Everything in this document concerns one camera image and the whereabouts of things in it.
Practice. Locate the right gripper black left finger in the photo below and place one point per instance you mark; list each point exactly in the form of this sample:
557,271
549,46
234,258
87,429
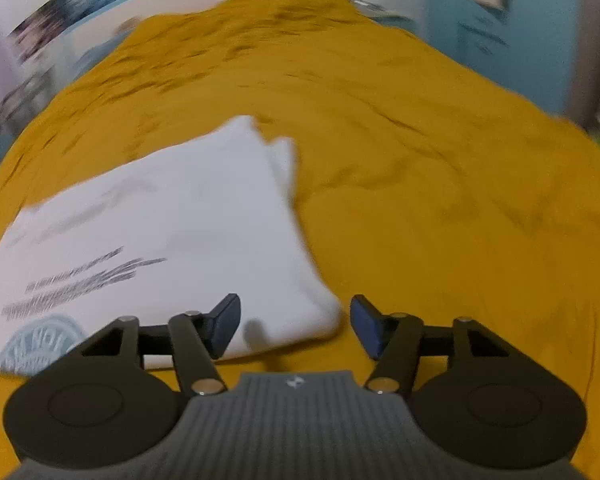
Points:
121,391

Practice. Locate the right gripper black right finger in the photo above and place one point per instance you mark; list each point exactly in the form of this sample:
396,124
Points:
470,392

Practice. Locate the white t-shirt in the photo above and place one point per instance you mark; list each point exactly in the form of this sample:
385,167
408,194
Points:
174,231

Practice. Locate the mustard yellow bed blanket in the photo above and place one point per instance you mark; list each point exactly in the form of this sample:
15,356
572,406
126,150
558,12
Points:
421,185

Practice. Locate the blue wardrobe cabinet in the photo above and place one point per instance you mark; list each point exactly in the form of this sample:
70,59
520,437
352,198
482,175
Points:
529,48

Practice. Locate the blue nightstand with items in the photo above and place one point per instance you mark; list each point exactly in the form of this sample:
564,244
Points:
385,17

